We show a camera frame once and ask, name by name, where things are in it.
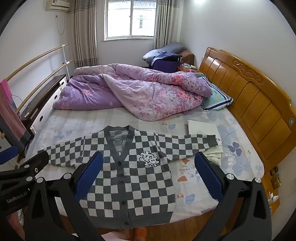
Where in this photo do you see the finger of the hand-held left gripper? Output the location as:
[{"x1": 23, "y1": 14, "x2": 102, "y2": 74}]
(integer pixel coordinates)
[
  {"x1": 0, "y1": 151, "x2": 50, "y2": 184},
  {"x1": 0, "y1": 146, "x2": 19, "y2": 164}
]

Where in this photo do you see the bed with floral sheet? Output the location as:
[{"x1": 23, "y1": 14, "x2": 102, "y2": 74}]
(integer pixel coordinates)
[{"x1": 30, "y1": 67, "x2": 265, "y2": 223}]

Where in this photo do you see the long wooden rail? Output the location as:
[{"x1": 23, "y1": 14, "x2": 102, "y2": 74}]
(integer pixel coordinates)
[
  {"x1": 5, "y1": 44, "x2": 69, "y2": 82},
  {"x1": 15, "y1": 60, "x2": 74, "y2": 115}
]

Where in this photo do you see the wooden headboard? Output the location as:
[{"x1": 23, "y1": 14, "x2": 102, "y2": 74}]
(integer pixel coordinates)
[{"x1": 198, "y1": 47, "x2": 296, "y2": 174}]

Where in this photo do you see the brown chair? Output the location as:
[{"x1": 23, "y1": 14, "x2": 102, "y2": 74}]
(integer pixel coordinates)
[{"x1": 180, "y1": 50, "x2": 195, "y2": 65}]

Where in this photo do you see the grey white checkered cardigan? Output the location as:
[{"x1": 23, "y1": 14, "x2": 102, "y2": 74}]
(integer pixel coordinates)
[{"x1": 44, "y1": 125, "x2": 220, "y2": 231}]

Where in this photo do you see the purple floral quilt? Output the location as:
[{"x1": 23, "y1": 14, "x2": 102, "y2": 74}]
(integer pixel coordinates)
[{"x1": 53, "y1": 63, "x2": 213, "y2": 122}]

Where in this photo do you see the blue striped pillow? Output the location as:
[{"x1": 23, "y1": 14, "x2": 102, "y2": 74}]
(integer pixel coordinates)
[{"x1": 196, "y1": 73, "x2": 234, "y2": 112}]

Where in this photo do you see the window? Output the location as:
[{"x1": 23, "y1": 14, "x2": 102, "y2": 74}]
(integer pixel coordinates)
[{"x1": 104, "y1": 0, "x2": 158, "y2": 41}]

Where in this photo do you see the striped beige curtain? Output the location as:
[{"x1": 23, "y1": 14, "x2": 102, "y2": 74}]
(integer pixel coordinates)
[
  {"x1": 73, "y1": 0, "x2": 99, "y2": 69},
  {"x1": 154, "y1": 0, "x2": 183, "y2": 50}
]

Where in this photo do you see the pink and grey towel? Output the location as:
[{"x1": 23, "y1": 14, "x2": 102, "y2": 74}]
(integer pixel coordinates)
[{"x1": 0, "y1": 79, "x2": 31, "y2": 147}]

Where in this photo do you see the blue grey pillow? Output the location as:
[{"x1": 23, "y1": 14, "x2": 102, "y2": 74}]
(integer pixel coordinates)
[{"x1": 142, "y1": 42, "x2": 186, "y2": 62}]

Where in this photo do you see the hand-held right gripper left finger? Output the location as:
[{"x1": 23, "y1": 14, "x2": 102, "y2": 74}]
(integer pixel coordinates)
[{"x1": 23, "y1": 152, "x2": 104, "y2": 241}]

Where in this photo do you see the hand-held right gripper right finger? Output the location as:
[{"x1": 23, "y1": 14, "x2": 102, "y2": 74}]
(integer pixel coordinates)
[{"x1": 192, "y1": 152, "x2": 272, "y2": 241}]

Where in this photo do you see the white rail post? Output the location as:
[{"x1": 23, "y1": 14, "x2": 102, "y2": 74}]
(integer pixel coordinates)
[{"x1": 62, "y1": 46, "x2": 70, "y2": 82}]

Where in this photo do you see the white air conditioner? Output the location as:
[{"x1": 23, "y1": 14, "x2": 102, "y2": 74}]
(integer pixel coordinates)
[{"x1": 45, "y1": 0, "x2": 70, "y2": 12}]

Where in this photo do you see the dark purple cloth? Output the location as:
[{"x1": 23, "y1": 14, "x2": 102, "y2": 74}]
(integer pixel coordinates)
[{"x1": 150, "y1": 52, "x2": 185, "y2": 72}]

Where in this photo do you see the wooden nightstand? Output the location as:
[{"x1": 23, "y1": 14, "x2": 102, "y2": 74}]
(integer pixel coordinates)
[{"x1": 178, "y1": 64, "x2": 199, "y2": 73}]

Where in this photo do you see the white folded cloth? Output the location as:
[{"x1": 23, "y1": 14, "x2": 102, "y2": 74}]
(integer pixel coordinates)
[{"x1": 187, "y1": 120, "x2": 223, "y2": 166}]

